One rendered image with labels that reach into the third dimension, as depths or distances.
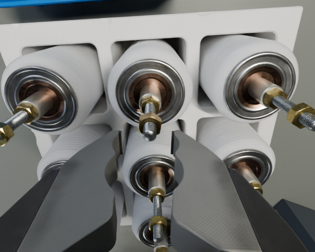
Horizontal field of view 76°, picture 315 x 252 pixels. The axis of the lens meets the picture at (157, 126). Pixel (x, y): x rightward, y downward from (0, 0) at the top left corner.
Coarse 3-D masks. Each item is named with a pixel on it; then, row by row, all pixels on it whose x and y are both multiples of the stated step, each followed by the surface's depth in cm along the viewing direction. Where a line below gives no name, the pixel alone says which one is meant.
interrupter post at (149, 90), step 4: (148, 84) 22; (144, 88) 21; (148, 88) 20; (152, 88) 20; (156, 88) 21; (140, 92) 21; (144, 92) 20; (148, 92) 19; (152, 92) 19; (156, 92) 20; (140, 96) 20; (144, 96) 19; (156, 96) 19; (160, 96) 21; (140, 100) 19; (160, 100) 19; (140, 104) 19; (160, 104) 19
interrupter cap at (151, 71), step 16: (144, 64) 20; (160, 64) 20; (128, 80) 21; (144, 80) 21; (160, 80) 21; (176, 80) 21; (128, 96) 22; (176, 96) 22; (128, 112) 23; (160, 112) 23; (176, 112) 23
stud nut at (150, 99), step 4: (148, 96) 19; (152, 96) 19; (144, 100) 18; (148, 100) 18; (152, 100) 18; (156, 100) 19; (144, 104) 19; (156, 104) 19; (140, 108) 19; (156, 108) 19; (156, 112) 19
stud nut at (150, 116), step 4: (148, 112) 16; (152, 112) 16; (140, 116) 16; (144, 116) 15; (148, 116) 15; (152, 116) 15; (156, 116) 16; (140, 120) 15; (144, 120) 15; (148, 120) 15; (152, 120) 15; (156, 120) 15; (160, 120) 15; (140, 124) 15; (156, 124) 15; (160, 124) 15; (140, 128) 15; (156, 128) 15; (160, 128) 15; (140, 132) 16; (156, 132) 16
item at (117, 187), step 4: (116, 180) 40; (112, 184) 38; (116, 184) 39; (120, 184) 40; (112, 188) 38; (116, 188) 39; (120, 188) 40; (116, 192) 38; (120, 192) 39; (116, 196) 37; (120, 196) 38; (116, 200) 36; (120, 200) 38; (116, 204) 36; (120, 204) 37; (116, 208) 35; (120, 208) 37; (116, 212) 35; (120, 212) 37; (120, 216) 36; (120, 220) 36; (116, 232) 34; (116, 236) 34
